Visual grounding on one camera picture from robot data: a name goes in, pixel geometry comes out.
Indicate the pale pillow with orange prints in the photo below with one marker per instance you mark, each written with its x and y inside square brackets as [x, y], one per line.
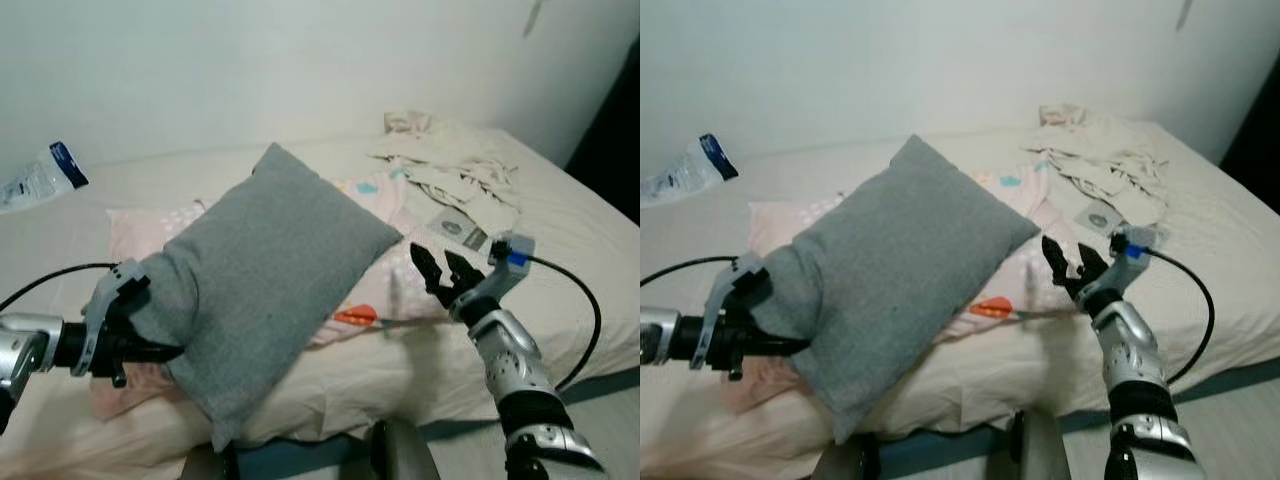
[1020, 290]
[395, 290]

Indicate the grey right robot leg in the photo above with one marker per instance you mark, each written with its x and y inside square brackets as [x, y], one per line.
[1042, 450]
[405, 455]

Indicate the clear plastic bag blue label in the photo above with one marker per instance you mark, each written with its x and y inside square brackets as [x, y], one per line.
[690, 172]
[40, 180]

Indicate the pink dotted pillow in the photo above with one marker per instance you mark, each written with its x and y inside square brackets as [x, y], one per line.
[785, 220]
[145, 228]

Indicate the cream crumpled cloth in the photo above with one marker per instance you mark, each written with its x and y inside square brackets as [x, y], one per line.
[455, 170]
[1105, 160]

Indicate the grey pillow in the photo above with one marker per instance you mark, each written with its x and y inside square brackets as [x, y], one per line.
[260, 280]
[890, 275]

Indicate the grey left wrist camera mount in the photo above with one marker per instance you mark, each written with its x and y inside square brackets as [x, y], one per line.
[98, 315]
[718, 305]

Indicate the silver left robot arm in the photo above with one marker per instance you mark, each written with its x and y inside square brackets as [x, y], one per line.
[660, 335]
[30, 345]

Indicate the small grey pouch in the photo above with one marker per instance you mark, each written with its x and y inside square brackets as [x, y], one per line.
[462, 229]
[1102, 216]

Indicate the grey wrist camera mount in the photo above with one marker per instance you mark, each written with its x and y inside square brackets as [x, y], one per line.
[512, 258]
[718, 305]
[98, 315]
[1135, 250]

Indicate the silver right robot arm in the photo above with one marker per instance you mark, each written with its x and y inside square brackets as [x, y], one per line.
[520, 380]
[1140, 375]

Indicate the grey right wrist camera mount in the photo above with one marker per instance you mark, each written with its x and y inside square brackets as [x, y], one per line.
[1135, 250]
[512, 258]

